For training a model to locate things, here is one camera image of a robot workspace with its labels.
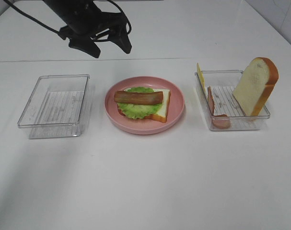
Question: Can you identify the left clear plastic tray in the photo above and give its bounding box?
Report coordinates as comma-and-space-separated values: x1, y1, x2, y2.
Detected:
17, 74, 92, 139

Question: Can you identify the yellow cheese slice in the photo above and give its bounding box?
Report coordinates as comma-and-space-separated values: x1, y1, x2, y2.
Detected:
197, 63, 206, 94

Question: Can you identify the pink round plate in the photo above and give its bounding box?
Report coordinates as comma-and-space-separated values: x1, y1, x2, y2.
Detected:
105, 76, 185, 135

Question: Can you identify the green lettuce leaf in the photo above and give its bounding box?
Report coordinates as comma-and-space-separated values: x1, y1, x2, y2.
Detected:
117, 87, 162, 119

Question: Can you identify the brown bacon strip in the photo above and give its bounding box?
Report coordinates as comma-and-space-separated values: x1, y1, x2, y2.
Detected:
114, 91, 163, 105

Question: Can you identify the pink ham bacon slice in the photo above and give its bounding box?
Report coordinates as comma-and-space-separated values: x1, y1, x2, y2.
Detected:
207, 87, 231, 129

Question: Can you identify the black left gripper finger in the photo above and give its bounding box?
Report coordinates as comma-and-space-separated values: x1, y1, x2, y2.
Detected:
69, 38, 101, 58
107, 28, 132, 54

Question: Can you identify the right clear plastic tray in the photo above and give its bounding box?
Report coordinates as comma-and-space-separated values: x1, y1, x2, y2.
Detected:
195, 70, 270, 131

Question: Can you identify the clear plastic tray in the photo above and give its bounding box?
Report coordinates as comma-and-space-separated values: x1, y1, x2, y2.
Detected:
17, 74, 92, 139
195, 70, 270, 131

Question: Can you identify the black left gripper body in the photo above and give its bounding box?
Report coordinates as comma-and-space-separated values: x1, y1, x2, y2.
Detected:
44, 0, 127, 40

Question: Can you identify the bread slice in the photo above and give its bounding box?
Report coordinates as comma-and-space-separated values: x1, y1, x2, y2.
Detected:
117, 89, 172, 124
233, 57, 279, 116

